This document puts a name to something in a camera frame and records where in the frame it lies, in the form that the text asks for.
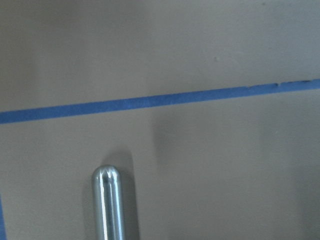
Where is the steel muddler black tip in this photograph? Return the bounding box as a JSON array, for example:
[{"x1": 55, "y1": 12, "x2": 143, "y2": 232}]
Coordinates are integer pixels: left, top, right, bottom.
[{"x1": 92, "y1": 165, "x2": 126, "y2": 240}]

